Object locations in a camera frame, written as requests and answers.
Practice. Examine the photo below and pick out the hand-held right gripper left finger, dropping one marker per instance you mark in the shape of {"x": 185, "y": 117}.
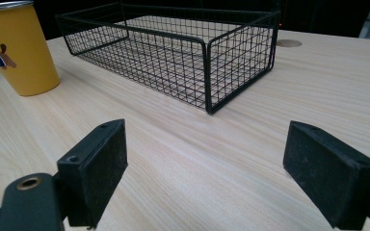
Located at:
{"x": 93, "y": 173}

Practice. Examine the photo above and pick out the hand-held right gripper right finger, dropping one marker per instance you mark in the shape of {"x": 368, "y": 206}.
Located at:
{"x": 327, "y": 173}

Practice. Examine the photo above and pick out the yellow cup with metal rim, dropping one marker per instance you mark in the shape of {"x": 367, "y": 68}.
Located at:
{"x": 22, "y": 48}

